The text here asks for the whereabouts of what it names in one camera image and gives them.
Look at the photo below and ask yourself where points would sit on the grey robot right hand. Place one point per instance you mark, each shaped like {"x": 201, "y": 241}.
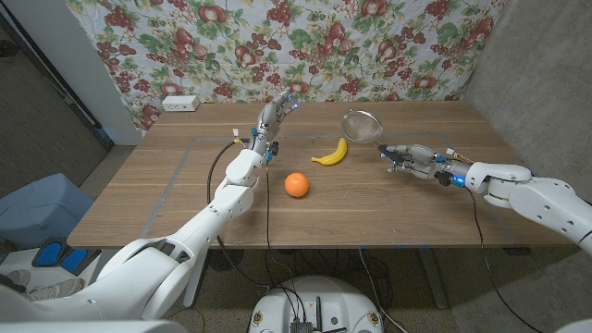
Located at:
{"x": 421, "y": 159}

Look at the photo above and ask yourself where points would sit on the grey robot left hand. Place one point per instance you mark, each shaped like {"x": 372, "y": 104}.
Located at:
{"x": 270, "y": 121}

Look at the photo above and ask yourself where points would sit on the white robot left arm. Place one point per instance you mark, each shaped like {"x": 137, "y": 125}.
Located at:
{"x": 203, "y": 231}

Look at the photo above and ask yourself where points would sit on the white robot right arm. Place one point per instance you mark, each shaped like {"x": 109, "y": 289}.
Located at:
{"x": 546, "y": 203}

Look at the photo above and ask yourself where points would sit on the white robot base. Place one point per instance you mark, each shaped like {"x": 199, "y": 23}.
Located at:
{"x": 324, "y": 300}

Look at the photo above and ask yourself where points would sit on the yellow toy banana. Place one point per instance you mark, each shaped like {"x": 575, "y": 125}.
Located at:
{"x": 335, "y": 157}

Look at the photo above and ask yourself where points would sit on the orange fruit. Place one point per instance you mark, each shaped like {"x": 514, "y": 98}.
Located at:
{"x": 297, "y": 185}

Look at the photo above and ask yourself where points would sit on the floral fruit print backdrop cloth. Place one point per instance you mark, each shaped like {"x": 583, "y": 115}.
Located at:
{"x": 300, "y": 46}

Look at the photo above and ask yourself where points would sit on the white power strip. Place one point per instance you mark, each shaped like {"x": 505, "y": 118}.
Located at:
{"x": 180, "y": 103}

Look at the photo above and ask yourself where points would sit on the grey table leg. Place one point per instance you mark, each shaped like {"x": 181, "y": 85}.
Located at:
{"x": 435, "y": 282}

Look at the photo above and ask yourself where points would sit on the black round fan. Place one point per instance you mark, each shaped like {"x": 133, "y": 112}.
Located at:
{"x": 229, "y": 261}

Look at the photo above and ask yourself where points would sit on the white table leg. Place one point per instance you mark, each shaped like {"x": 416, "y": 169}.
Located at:
{"x": 194, "y": 291}

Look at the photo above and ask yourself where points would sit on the blue foot pedal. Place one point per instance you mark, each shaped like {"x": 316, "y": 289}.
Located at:
{"x": 76, "y": 259}
{"x": 47, "y": 254}

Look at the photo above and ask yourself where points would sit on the grey-blue plastic bin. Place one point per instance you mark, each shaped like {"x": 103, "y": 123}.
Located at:
{"x": 41, "y": 213}

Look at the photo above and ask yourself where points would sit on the white robot torso edge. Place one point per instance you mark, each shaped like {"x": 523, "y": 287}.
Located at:
{"x": 92, "y": 326}

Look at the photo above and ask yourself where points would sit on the white sneaker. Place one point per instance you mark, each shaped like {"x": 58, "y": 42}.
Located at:
{"x": 16, "y": 277}
{"x": 55, "y": 290}

